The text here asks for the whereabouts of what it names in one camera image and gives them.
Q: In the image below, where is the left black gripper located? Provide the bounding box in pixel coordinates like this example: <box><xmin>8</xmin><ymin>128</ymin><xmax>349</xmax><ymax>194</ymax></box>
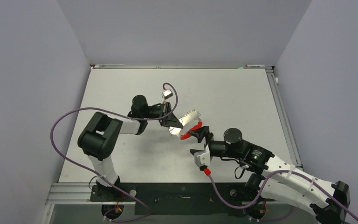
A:
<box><xmin>142</xmin><ymin>101</ymin><xmax>183</xmax><ymax>129</ymax></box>

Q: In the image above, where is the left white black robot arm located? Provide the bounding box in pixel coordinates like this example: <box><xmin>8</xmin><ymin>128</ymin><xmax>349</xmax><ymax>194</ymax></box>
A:
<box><xmin>77</xmin><ymin>95</ymin><xmax>183</xmax><ymax>201</ymax></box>

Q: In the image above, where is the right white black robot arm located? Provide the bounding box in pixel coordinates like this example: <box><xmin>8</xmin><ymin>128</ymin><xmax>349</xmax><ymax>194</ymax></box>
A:
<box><xmin>187</xmin><ymin>126</ymin><xmax>350</xmax><ymax>224</ymax></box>

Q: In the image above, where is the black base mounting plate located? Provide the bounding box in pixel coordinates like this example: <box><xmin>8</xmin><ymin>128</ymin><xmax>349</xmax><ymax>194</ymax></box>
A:
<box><xmin>90</xmin><ymin>183</ymin><xmax>266</xmax><ymax>218</ymax></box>

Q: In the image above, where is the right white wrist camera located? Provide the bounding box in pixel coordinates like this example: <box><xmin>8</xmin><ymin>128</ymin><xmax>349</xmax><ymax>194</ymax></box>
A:
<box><xmin>193</xmin><ymin>148</ymin><xmax>212</xmax><ymax>171</ymax></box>

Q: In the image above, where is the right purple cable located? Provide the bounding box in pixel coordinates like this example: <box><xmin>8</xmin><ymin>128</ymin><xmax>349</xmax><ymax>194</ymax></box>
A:
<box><xmin>203</xmin><ymin>168</ymin><xmax>358</xmax><ymax>224</ymax></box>

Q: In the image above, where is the purple cable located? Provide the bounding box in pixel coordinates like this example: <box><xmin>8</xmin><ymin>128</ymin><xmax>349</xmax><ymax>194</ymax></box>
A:
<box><xmin>203</xmin><ymin>168</ymin><xmax>358</xmax><ymax>224</ymax></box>
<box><xmin>49</xmin><ymin>82</ymin><xmax>179</xmax><ymax>223</ymax></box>

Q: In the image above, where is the right aluminium rail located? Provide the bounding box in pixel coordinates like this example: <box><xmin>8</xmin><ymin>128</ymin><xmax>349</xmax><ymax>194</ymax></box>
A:
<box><xmin>265</xmin><ymin>66</ymin><xmax>303</xmax><ymax>169</ymax></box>

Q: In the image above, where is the aluminium rail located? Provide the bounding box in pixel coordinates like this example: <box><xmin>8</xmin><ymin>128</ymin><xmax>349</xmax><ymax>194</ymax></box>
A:
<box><xmin>91</xmin><ymin>64</ymin><xmax>274</xmax><ymax>70</ymax></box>
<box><xmin>45</xmin><ymin>182</ymin><xmax>324</xmax><ymax>205</ymax></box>
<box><xmin>265</xmin><ymin>66</ymin><xmax>303</xmax><ymax>169</ymax></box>

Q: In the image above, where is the back aluminium rail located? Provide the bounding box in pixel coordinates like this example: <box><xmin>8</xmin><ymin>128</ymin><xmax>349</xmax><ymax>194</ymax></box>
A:
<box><xmin>91</xmin><ymin>64</ymin><xmax>274</xmax><ymax>70</ymax></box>

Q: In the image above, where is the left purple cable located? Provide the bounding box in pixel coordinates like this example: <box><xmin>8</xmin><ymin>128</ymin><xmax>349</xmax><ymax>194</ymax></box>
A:
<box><xmin>49</xmin><ymin>82</ymin><xmax>179</xmax><ymax>223</ymax></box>

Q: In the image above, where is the front aluminium rail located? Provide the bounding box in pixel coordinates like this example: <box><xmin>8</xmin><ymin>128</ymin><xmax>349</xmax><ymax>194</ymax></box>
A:
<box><xmin>45</xmin><ymin>182</ymin><xmax>324</xmax><ymax>205</ymax></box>

